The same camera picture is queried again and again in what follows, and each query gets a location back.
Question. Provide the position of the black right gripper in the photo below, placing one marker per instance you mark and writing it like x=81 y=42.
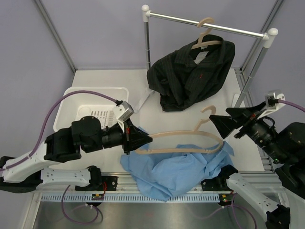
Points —
x=225 y=124

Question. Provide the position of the white plastic bin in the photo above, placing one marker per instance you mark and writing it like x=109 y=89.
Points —
x=77 y=106

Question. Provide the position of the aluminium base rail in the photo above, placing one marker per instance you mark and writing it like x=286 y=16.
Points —
x=265 y=182

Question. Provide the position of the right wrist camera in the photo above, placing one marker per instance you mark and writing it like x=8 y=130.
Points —
x=272 y=103

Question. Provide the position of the beige hanger with dark shirt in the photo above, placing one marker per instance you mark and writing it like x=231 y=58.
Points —
x=200 y=42

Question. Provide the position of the white slotted cable duct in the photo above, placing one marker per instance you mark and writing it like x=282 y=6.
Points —
x=128 y=198

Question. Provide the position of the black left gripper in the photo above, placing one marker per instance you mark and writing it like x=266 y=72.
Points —
x=133 y=138

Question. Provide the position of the dark striped shirt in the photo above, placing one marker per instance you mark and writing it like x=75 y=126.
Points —
x=185 y=77

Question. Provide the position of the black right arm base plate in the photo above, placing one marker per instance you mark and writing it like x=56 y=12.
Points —
x=212 y=185

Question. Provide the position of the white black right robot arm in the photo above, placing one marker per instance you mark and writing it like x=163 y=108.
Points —
x=286 y=148

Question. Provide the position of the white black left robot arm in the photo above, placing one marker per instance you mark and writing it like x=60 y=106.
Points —
x=25 y=174

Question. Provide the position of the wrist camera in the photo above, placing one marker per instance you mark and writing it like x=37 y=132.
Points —
x=122 y=111
x=272 y=103

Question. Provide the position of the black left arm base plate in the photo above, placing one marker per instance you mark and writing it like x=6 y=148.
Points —
x=109 y=184

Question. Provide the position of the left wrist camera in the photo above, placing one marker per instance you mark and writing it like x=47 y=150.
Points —
x=122 y=111

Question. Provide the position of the light blue shirt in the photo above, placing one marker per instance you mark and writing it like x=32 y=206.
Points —
x=167 y=175

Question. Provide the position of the beige plastic hanger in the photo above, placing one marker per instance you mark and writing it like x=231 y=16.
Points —
x=181 y=136

